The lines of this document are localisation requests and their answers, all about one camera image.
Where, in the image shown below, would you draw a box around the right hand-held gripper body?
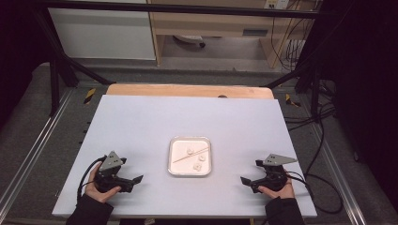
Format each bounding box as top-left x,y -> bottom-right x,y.
255,153 -> 299,191

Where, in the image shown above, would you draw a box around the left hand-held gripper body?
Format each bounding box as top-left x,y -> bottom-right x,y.
93,151 -> 134,193

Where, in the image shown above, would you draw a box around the square metal tray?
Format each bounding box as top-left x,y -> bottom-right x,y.
167,135 -> 213,178

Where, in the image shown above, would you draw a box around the wooden skewer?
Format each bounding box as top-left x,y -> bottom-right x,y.
172,147 -> 210,164

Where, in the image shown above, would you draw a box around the person's right hand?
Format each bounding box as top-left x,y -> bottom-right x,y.
258,171 -> 296,200

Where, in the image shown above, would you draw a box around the person's left hand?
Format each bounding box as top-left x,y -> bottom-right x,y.
84,171 -> 122,204

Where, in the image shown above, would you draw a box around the yellow black tape strip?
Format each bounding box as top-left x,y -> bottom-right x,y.
83,88 -> 97,105
284,93 -> 301,108

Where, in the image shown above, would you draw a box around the wooden table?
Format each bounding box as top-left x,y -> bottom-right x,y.
106,83 -> 275,100

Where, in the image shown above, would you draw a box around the black curtain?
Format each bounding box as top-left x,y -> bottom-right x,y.
318,0 -> 398,204
0,0 -> 51,126

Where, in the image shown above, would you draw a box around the white cabinet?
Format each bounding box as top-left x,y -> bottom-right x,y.
48,7 -> 157,61

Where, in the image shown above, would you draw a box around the chair base with caster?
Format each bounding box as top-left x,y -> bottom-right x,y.
173,35 -> 207,49

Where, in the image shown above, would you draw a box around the light wooden desk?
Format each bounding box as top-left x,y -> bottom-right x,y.
146,0 -> 320,69

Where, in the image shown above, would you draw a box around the left hand-held gripper cable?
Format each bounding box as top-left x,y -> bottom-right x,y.
76,156 -> 107,201

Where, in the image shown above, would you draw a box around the hand-held gripper cable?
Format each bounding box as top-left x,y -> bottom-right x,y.
285,170 -> 344,215
76,156 -> 107,201

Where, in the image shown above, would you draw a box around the black floor cables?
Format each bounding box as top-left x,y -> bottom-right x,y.
283,78 -> 337,132

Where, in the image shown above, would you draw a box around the right hand-held gripper cable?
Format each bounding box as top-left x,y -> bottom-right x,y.
285,170 -> 344,215

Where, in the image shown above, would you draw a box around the metal floor rail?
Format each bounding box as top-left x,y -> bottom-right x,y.
313,125 -> 367,225
0,88 -> 74,214

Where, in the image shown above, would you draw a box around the hanging black cables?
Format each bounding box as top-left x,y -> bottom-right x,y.
270,0 -> 314,73

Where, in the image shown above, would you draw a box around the wall power socket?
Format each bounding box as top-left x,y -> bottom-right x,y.
264,0 -> 290,9

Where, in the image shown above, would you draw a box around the black metal frame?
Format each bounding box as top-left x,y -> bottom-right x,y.
31,0 -> 327,116

